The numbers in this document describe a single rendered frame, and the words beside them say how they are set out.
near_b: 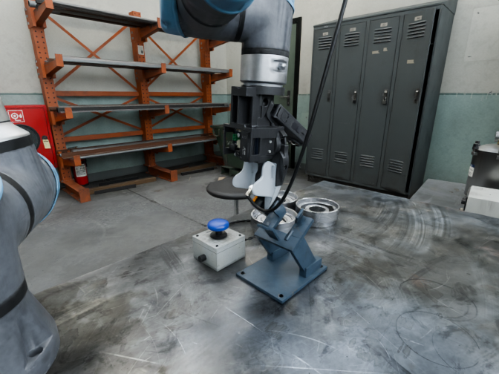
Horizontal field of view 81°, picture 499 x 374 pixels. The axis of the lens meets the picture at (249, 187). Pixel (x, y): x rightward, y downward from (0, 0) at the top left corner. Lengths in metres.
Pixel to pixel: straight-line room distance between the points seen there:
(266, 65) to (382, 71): 3.01
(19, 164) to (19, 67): 3.72
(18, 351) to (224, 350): 0.22
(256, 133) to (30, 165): 0.31
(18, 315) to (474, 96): 3.71
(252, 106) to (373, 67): 3.06
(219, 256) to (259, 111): 0.25
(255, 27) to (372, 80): 3.05
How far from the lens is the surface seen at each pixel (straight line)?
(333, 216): 0.70
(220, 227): 0.53
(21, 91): 4.17
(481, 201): 1.27
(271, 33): 0.47
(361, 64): 3.54
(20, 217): 0.42
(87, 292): 0.55
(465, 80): 3.77
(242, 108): 0.47
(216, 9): 0.33
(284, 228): 0.62
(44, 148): 3.99
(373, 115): 3.45
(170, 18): 0.45
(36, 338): 0.44
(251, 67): 0.47
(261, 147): 0.46
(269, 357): 0.40
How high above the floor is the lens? 1.09
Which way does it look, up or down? 17 degrees down
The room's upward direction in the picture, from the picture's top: straight up
